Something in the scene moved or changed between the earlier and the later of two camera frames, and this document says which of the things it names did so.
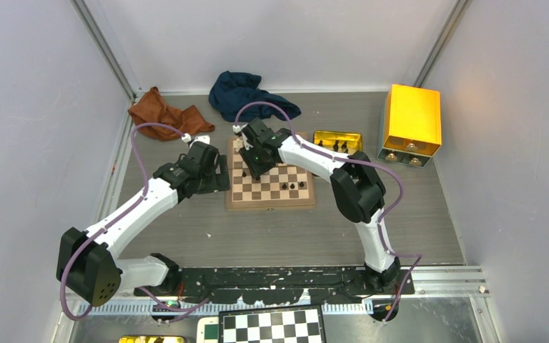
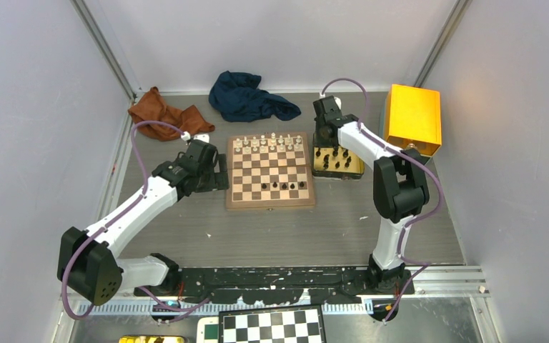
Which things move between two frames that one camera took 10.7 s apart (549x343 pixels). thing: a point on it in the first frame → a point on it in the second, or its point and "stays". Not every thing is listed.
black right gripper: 255,171 → 319,141
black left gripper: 219,181 stays
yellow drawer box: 411,126 stays
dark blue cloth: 231,91 stays
